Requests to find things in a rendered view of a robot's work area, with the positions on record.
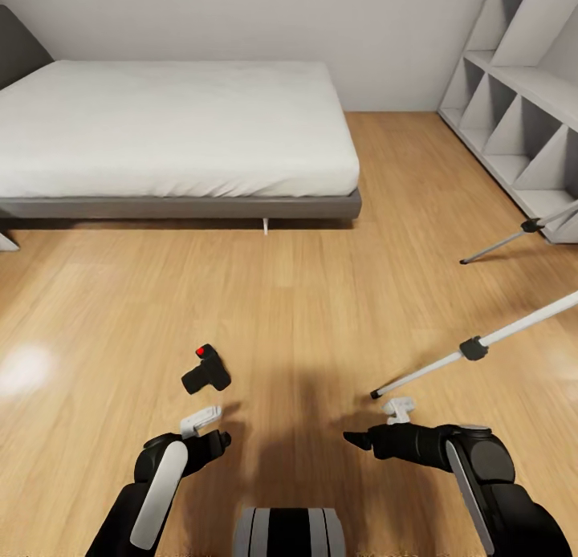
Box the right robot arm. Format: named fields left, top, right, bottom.
left=344, top=396, right=573, bottom=557

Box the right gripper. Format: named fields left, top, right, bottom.
left=344, top=423, right=427, bottom=466

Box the robot trunk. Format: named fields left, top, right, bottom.
left=231, top=508, right=347, bottom=557

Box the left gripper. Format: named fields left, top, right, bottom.
left=188, top=429, right=231, bottom=474

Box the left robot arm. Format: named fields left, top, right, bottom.
left=85, top=405, right=231, bottom=557

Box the camera tripod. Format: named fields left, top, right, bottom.
left=372, top=200, right=578, bottom=399

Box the digital camera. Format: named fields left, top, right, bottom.
left=181, top=344, right=231, bottom=394

